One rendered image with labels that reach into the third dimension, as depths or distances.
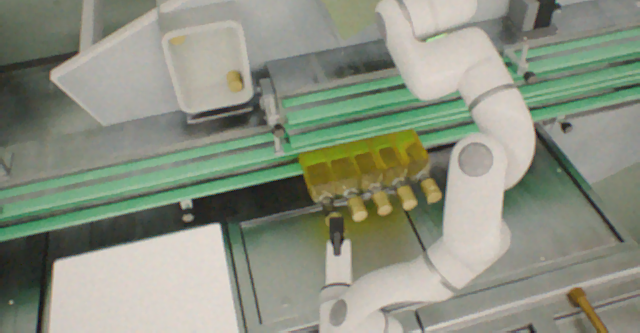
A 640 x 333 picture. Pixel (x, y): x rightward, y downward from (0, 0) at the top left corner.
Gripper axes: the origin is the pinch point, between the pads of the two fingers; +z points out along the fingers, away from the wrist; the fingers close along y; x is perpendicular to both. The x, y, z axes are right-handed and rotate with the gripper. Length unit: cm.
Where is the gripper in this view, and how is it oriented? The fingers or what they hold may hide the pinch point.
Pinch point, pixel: (336, 230)
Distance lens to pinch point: 119.9
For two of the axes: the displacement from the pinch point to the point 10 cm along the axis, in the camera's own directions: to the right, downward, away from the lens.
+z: 0.0, -7.2, 7.0
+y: -0.5, -7.0, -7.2
